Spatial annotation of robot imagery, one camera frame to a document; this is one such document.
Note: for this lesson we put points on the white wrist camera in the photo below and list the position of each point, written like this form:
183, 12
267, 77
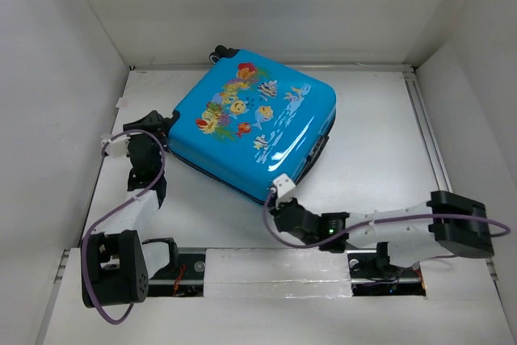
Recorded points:
283, 186
115, 147

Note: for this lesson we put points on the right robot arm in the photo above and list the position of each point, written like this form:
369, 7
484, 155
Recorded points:
445, 225

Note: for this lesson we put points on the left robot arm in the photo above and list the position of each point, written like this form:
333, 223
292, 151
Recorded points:
116, 264

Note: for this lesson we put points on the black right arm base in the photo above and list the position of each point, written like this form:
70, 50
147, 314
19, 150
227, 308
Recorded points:
371, 279

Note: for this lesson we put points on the blue hard-shell suitcase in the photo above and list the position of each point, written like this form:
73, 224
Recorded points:
250, 119

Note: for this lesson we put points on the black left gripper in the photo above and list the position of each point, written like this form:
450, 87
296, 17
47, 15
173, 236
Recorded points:
153, 124

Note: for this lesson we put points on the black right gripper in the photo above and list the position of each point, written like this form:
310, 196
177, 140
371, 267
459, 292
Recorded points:
276, 209

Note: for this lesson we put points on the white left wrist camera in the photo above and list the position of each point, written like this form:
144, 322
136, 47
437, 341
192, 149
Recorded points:
115, 147

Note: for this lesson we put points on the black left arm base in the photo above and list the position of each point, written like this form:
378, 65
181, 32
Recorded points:
184, 280

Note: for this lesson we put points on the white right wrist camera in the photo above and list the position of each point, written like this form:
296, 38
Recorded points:
283, 186

